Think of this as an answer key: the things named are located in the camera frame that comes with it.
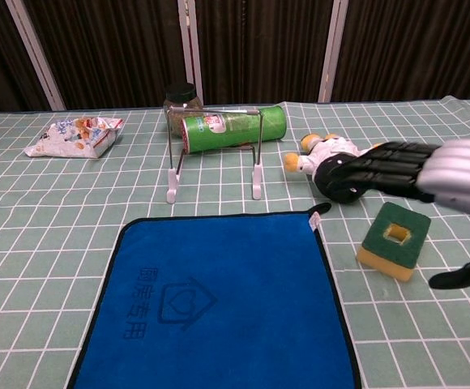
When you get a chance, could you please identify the green chip can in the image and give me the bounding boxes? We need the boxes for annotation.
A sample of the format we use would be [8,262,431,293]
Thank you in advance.
[180,104,288,155]

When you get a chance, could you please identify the green checked tablecloth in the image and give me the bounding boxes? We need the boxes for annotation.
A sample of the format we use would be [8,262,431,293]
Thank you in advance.
[0,95,470,389]

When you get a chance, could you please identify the white partition frame post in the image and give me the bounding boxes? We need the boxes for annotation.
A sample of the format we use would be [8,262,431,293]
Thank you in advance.
[176,0,203,107]
[318,0,350,103]
[6,0,66,111]

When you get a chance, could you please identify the glass jar black lid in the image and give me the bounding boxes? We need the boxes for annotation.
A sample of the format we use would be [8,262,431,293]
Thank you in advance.
[164,83,203,139]

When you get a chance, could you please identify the metal rack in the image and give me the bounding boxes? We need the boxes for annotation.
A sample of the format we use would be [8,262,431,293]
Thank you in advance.
[165,104,265,203]

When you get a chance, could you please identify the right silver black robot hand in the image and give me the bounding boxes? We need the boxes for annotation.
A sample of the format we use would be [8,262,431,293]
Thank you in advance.
[315,139,470,291]

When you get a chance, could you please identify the green yellow sponge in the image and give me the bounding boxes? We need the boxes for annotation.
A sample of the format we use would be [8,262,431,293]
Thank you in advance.
[355,201,433,284]

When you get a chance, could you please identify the white snack bag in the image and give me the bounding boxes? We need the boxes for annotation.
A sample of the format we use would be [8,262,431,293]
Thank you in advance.
[23,115,125,160]

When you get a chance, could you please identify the blue cloth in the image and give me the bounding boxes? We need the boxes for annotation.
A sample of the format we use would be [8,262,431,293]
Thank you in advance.
[67,202,362,389]

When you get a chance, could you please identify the plush doll white shirt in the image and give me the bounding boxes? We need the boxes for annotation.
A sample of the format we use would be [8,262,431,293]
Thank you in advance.
[284,133,386,203]

